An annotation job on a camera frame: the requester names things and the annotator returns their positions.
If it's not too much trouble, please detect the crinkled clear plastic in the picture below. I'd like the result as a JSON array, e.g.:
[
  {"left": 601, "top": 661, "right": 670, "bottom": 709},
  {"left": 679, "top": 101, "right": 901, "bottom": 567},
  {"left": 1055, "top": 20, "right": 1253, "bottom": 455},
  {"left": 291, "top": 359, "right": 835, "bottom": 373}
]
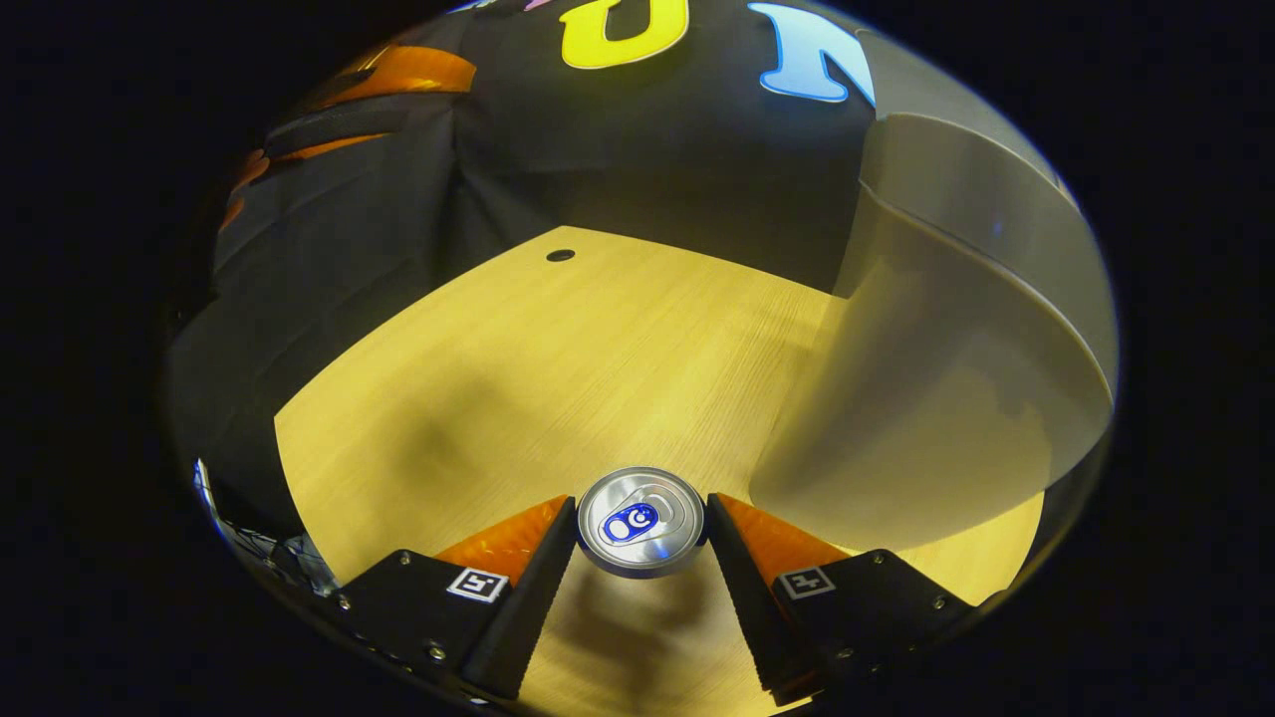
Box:
[{"left": 194, "top": 460, "right": 342, "bottom": 598}]

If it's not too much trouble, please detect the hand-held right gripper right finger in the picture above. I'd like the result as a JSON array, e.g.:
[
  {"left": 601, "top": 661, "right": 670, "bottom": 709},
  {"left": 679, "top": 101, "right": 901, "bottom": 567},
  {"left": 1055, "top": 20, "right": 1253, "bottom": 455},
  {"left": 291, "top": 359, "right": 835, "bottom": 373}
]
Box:
[{"left": 705, "top": 492, "right": 982, "bottom": 706}]

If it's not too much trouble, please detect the silver pop can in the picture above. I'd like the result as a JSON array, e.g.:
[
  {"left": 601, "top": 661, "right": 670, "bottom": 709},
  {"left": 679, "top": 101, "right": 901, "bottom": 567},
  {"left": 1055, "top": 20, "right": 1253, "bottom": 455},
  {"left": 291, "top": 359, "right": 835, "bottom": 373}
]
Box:
[{"left": 576, "top": 466, "right": 710, "bottom": 581}]

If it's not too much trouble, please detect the black backdrop cloth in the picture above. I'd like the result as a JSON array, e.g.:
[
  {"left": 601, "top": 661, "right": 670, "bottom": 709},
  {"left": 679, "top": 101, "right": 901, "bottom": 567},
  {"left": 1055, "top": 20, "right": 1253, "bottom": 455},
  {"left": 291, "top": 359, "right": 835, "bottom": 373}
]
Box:
[{"left": 169, "top": 0, "right": 878, "bottom": 539}]

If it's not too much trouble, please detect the white desktop garbage bin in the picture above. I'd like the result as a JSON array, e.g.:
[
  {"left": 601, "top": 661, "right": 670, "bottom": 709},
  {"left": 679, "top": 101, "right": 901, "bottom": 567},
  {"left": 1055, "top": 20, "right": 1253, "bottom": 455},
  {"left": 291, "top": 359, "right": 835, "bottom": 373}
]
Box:
[{"left": 749, "top": 28, "right": 1119, "bottom": 554}]

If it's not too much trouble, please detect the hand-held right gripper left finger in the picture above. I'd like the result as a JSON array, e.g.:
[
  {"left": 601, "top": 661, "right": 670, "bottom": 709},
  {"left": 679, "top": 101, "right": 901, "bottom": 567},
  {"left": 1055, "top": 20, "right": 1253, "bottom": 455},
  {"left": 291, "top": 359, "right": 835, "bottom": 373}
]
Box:
[{"left": 334, "top": 495, "right": 579, "bottom": 701}]

